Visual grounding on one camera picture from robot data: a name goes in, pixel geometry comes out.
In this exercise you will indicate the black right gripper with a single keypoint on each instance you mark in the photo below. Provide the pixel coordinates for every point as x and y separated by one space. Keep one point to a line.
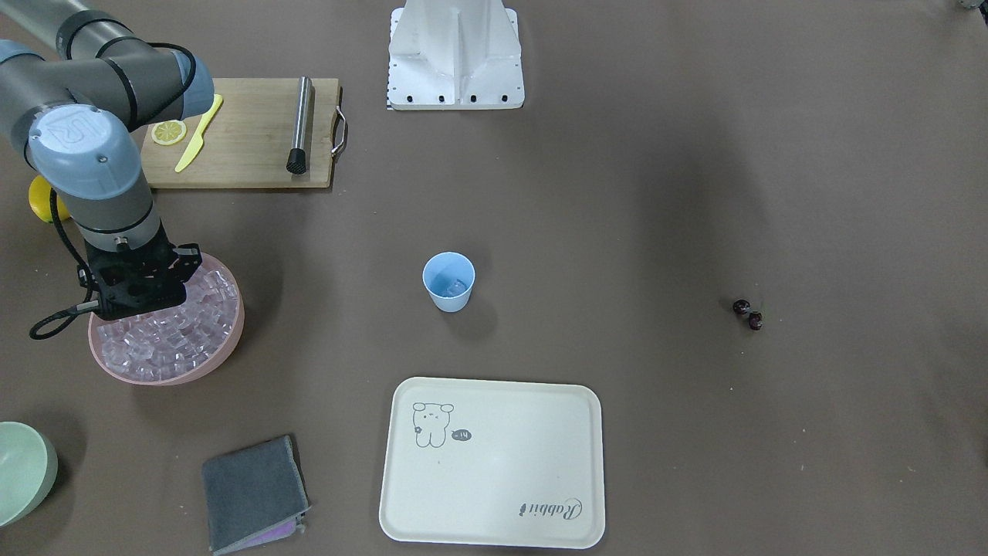
187 259

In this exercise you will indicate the clear ice cube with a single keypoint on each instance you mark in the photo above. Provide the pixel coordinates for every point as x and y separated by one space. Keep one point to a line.
454 289

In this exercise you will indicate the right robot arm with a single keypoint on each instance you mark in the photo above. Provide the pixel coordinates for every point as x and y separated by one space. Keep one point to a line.
73 120

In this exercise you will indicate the light blue cup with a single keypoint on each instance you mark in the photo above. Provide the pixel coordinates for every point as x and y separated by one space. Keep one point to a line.
442 269

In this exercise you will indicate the pink bowl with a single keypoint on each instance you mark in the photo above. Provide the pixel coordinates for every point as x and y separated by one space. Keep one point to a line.
179 344

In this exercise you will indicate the yellow plastic knife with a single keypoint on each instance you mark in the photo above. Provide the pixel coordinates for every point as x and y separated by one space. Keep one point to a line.
197 140

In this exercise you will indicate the yellow lemon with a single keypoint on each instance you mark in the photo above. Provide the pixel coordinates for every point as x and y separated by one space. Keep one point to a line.
40 201

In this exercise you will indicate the lemon slice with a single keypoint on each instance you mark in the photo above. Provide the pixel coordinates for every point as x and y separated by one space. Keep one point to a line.
169 133

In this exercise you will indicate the wooden cutting board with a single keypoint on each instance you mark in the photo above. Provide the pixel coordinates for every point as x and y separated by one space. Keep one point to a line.
248 140

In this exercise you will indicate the steel muddler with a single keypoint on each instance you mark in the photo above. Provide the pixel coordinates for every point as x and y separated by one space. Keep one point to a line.
297 157

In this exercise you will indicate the green bowl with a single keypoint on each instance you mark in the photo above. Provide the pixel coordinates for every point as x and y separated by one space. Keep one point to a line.
29 466

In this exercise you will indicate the grey folded cloth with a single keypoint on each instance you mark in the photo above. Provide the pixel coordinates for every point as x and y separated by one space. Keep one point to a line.
254 496

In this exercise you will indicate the cream tray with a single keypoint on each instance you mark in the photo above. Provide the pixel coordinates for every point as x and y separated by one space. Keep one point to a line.
517 464

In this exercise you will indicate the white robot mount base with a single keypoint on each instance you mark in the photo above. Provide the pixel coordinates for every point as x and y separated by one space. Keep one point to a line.
454 55

